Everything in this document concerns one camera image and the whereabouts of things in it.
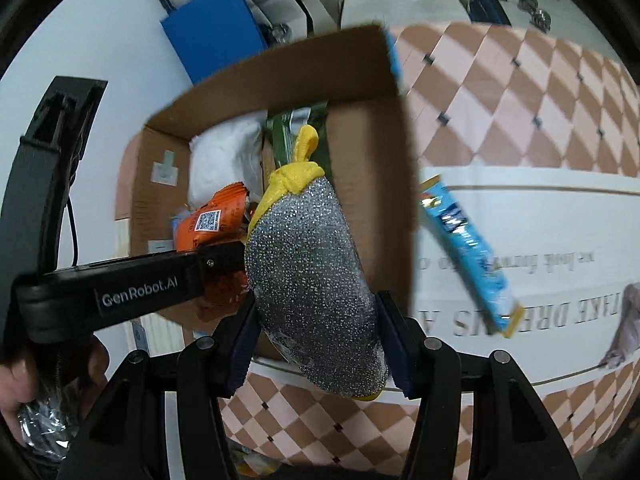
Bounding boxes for blue tube packet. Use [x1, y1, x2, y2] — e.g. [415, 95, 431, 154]
[420, 174, 525, 338]

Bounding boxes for yellow silver scrubber sponge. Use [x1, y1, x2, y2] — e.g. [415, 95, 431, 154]
[244, 126, 388, 400]

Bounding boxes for checkered tablecloth with white runner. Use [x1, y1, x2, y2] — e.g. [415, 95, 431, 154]
[114, 20, 640, 478]

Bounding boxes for blue cardboard box flap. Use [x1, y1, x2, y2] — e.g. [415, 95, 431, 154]
[384, 28, 402, 88]

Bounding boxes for brown cardboard box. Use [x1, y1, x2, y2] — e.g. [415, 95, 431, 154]
[129, 25, 416, 310]

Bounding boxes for blue folder board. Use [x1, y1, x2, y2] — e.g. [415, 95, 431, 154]
[160, 0, 267, 84]

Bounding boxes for person's left hand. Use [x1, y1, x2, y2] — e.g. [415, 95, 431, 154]
[1, 336, 110, 448]

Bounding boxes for orange snack packet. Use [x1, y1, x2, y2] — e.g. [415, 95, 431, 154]
[174, 182, 248, 322]

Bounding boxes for white soft pouch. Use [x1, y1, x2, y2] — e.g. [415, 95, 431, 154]
[188, 110, 268, 209]

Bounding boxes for beige chair seat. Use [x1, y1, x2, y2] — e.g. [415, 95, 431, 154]
[341, 0, 471, 28]

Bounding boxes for green snack bag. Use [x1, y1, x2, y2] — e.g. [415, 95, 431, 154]
[265, 102, 333, 180]

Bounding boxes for grey lilac cloth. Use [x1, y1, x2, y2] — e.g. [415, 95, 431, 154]
[599, 283, 640, 368]

